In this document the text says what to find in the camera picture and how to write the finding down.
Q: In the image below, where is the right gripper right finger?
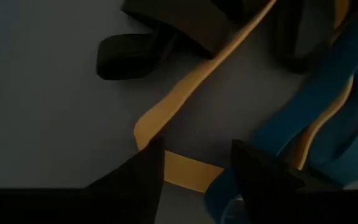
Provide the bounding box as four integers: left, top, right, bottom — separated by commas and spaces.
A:
231, 139, 344, 224

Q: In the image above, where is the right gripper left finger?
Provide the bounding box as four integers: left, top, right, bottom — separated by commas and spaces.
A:
84, 139, 165, 224

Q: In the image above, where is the tan rubber band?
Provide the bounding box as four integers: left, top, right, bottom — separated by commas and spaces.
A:
133, 0, 277, 193
290, 0, 354, 171

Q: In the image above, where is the blue rubber band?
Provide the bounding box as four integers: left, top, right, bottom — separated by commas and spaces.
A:
306, 37, 358, 189
204, 2, 358, 224

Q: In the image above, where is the black rubber band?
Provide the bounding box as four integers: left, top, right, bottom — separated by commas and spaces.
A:
120, 0, 233, 60
270, 0, 337, 75

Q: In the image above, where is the blue table mat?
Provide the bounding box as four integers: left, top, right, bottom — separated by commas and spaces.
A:
0, 0, 358, 224

